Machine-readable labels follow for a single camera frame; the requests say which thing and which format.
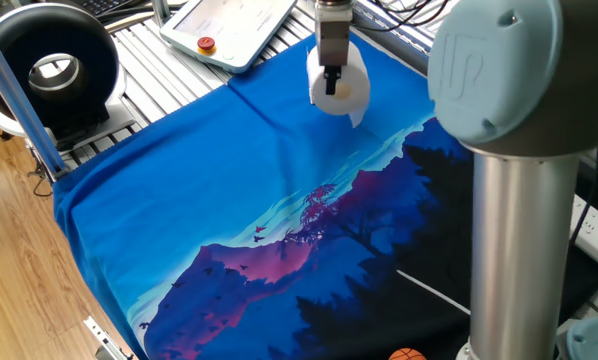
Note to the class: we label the grey Schunk gripper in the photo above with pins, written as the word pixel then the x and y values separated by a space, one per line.
pixel 333 42

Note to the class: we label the white toilet paper roll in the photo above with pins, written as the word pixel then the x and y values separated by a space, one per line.
pixel 349 90

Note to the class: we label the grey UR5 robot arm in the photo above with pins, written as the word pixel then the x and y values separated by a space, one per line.
pixel 519 150

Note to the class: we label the white teach pendant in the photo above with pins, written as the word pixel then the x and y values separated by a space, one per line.
pixel 229 30

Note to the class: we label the blue landscape print tablecloth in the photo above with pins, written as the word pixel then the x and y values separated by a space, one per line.
pixel 179 200

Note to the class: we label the black keyboard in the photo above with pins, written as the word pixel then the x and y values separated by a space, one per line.
pixel 101 5

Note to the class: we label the small orange basketball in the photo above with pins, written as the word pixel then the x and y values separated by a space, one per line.
pixel 406 355

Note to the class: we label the white power strip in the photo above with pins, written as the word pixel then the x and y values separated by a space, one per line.
pixel 594 235

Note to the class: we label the aluminium frame post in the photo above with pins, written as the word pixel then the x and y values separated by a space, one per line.
pixel 24 110

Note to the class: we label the metal rail bracket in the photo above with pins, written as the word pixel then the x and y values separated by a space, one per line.
pixel 106 340

